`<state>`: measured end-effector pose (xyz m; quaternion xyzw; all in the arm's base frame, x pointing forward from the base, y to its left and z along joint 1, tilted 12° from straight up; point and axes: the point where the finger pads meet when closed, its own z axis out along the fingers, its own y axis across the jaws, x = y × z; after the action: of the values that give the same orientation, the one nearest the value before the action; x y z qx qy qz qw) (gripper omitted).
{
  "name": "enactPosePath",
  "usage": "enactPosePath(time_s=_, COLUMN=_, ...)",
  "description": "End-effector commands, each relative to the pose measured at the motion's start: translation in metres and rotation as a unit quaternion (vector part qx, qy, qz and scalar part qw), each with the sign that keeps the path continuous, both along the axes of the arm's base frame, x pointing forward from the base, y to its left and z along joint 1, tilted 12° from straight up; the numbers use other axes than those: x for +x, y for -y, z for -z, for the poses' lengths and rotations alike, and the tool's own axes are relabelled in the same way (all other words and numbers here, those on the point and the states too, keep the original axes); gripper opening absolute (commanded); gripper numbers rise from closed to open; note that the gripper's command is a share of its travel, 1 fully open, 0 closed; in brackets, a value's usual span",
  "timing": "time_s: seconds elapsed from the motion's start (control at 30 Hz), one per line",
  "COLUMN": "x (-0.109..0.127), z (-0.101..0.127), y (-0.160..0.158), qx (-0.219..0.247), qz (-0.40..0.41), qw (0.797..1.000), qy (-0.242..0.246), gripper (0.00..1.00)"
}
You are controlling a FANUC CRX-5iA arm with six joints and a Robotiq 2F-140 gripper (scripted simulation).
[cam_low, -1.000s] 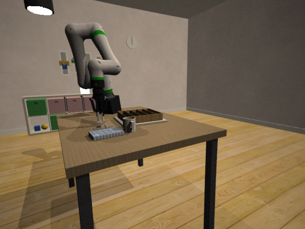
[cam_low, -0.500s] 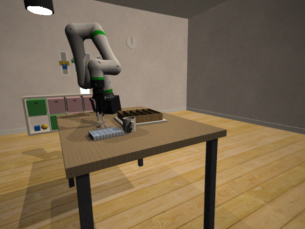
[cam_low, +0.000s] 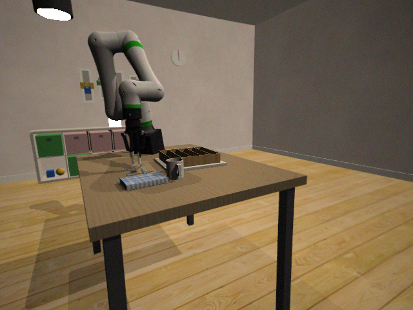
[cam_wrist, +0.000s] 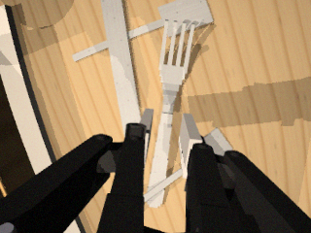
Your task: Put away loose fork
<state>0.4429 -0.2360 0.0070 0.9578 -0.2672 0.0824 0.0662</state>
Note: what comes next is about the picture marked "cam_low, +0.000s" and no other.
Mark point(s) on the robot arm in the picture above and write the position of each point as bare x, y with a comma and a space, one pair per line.
131, 96

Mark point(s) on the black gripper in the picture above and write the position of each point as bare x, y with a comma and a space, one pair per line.
133, 129

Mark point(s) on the grey mug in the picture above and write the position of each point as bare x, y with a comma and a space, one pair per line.
174, 168

